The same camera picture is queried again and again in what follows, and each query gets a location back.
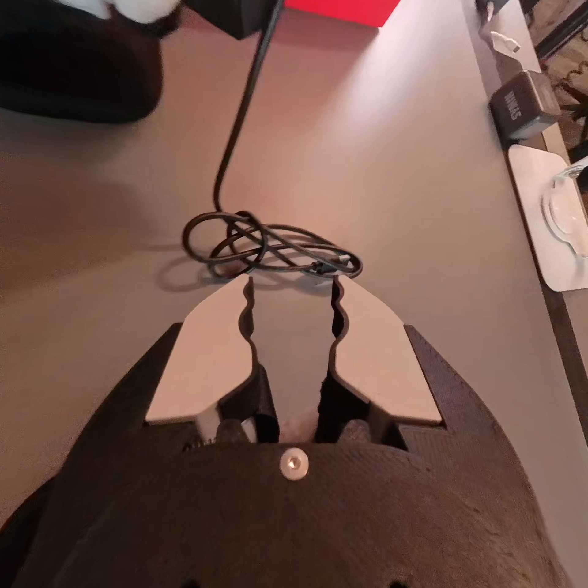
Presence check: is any white cable plug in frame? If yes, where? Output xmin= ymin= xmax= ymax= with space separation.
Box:
xmin=488 ymin=28 xmax=523 ymax=57

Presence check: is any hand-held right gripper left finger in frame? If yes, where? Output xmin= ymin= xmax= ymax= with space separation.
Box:
xmin=144 ymin=276 xmax=257 ymax=443

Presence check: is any thin black usb cable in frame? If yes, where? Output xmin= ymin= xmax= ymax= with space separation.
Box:
xmin=182 ymin=0 xmax=364 ymax=282

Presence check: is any red plastic bin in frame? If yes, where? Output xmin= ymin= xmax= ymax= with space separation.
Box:
xmin=284 ymin=0 xmax=401 ymax=29

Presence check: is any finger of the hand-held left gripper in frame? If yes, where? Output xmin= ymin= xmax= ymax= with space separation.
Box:
xmin=110 ymin=0 xmax=183 ymax=25
xmin=60 ymin=0 xmax=112 ymax=20

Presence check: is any black charger box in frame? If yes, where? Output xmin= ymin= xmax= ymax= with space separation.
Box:
xmin=488 ymin=70 xmax=562 ymax=142

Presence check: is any black usb hub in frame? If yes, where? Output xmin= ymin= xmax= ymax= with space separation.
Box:
xmin=187 ymin=0 xmax=286 ymax=41

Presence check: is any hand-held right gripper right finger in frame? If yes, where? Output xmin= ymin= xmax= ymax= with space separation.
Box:
xmin=330 ymin=275 xmax=443 ymax=424

